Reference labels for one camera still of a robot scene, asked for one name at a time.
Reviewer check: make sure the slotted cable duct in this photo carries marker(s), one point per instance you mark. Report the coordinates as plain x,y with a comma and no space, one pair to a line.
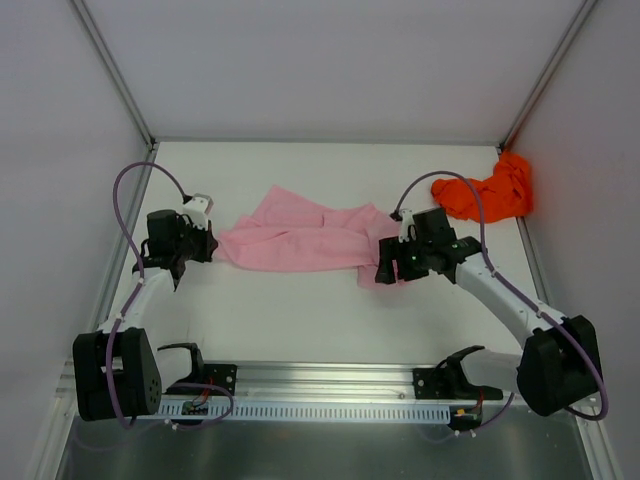
393,413

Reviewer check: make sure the orange t shirt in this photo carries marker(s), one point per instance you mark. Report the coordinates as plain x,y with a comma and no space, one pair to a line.
507,193

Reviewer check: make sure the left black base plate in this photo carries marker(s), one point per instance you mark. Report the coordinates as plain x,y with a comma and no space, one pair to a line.
223,375

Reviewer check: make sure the right aluminium frame post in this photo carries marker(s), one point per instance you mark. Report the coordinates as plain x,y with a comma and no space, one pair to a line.
559,53

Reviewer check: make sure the aluminium mounting rail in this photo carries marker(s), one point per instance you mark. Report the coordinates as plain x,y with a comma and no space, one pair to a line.
323,382

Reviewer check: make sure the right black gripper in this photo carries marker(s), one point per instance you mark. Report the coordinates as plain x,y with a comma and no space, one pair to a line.
398,262

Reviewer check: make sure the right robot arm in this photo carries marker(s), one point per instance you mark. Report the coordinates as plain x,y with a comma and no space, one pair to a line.
559,363

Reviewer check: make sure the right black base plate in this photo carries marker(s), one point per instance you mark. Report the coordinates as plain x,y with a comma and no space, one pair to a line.
448,383

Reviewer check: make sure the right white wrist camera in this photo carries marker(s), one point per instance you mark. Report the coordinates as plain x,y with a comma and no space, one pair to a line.
407,226

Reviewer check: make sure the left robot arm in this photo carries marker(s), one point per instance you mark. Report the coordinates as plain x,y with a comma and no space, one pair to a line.
123,368

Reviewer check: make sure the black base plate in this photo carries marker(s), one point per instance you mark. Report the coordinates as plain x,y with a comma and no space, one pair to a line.
448,383
223,375

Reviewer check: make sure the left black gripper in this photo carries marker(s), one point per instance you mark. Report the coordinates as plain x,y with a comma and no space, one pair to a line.
198,245

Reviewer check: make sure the pink t shirt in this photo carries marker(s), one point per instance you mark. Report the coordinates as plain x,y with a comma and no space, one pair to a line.
288,233

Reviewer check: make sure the left aluminium frame post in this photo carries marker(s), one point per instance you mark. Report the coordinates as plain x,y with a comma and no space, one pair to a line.
92,30

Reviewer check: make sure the aluminium frame post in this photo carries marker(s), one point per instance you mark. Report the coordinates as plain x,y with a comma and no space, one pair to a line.
92,30
559,53

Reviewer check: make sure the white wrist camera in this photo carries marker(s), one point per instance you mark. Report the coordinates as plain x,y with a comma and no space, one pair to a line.
197,208
407,226

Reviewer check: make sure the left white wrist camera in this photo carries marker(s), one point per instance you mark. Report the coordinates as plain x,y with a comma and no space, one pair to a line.
197,208

